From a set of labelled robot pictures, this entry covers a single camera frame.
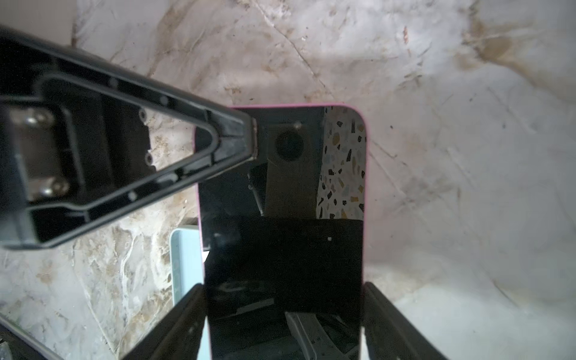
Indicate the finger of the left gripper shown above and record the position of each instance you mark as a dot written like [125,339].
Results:
[75,148]

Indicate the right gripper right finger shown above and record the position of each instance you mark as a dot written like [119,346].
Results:
[389,334]

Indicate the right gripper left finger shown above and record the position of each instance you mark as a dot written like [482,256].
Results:
[178,335]

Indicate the light blue phone case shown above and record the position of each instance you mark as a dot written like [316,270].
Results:
[187,257]

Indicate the black phone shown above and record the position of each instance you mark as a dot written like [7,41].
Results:
[284,234]

